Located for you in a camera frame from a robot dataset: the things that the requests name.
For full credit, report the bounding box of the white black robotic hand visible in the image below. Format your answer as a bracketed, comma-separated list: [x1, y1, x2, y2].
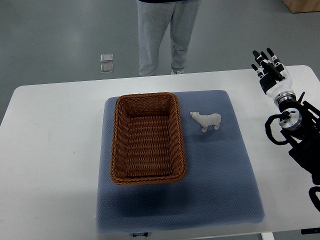
[251, 47, 293, 99]

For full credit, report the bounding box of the white bear figurine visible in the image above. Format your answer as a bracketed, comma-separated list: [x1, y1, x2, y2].
[189, 112, 222, 133]

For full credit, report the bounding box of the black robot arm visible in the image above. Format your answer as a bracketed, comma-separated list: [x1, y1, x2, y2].
[264, 92, 320, 210]

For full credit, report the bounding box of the brown wicker basket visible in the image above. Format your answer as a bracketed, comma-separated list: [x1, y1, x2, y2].
[110, 92, 187, 186]

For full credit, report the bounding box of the wooden box corner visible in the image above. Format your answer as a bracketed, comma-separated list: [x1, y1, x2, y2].
[282, 0, 320, 14]

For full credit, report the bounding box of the blue padded mat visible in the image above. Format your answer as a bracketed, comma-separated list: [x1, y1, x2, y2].
[96, 90, 264, 234]

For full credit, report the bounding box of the person in grey sweatpants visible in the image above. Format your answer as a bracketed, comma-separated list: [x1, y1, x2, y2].
[136, 0, 201, 77]

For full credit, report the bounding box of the black table control panel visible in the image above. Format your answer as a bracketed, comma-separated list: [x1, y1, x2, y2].
[300, 227, 320, 235]

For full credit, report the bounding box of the lower metal floor plate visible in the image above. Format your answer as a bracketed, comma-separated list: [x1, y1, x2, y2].
[100, 63, 114, 73]

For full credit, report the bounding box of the metal floor plate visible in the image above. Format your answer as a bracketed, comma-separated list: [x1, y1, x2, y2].
[100, 53, 114, 63]
[100, 63, 114, 73]

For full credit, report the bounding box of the upper metal floor plate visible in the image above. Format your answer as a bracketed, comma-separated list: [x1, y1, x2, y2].
[100, 53, 114, 63]

